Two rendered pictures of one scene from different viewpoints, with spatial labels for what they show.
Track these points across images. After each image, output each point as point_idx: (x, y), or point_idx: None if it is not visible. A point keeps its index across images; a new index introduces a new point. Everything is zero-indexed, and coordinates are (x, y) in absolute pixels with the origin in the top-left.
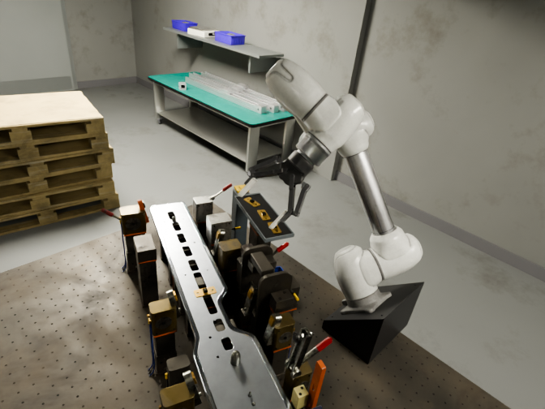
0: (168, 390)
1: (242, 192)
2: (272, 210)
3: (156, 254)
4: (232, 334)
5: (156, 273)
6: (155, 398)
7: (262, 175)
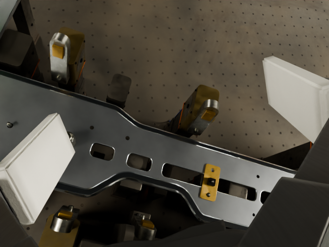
0: (78, 39)
1: (271, 73)
2: None
3: None
4: (111, 167)
5: (292, 167)
6: (141, 112)
7: (326, 123)
